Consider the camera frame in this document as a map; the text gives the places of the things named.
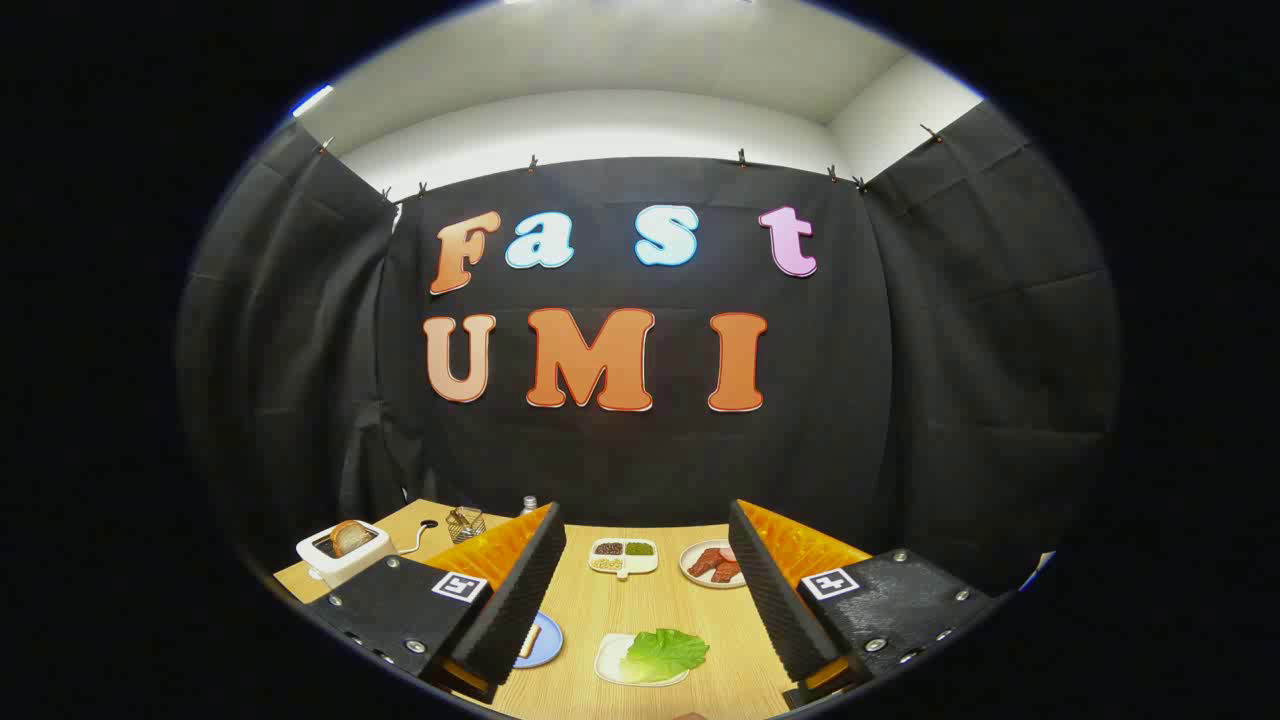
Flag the green lettuce leaf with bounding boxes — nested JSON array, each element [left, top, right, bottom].
[[618, 628, 711, 684]]

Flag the row of small backdrop clips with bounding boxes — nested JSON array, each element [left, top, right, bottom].
[[318, 125, 943, 198]]

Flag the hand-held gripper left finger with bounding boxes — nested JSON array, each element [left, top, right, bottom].
[[305, 503, 567, 704]]

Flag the white divided dish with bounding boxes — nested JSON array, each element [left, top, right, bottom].
[[588, 538, 660, 581]]

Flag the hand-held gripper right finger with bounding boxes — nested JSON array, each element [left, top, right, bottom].
[[728, 499, 1001, 706]]

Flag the white toaster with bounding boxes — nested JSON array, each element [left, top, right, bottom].
[[296, 520, 393, 589]]

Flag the white square plate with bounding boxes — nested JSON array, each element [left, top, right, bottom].
[[594, 632, 693, 688]]

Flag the white oval plate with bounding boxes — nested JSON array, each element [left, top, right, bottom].
[[679, 539, 749, 590]]

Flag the blue round plate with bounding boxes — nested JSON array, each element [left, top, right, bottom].
[[512, 611, 565, 669]]

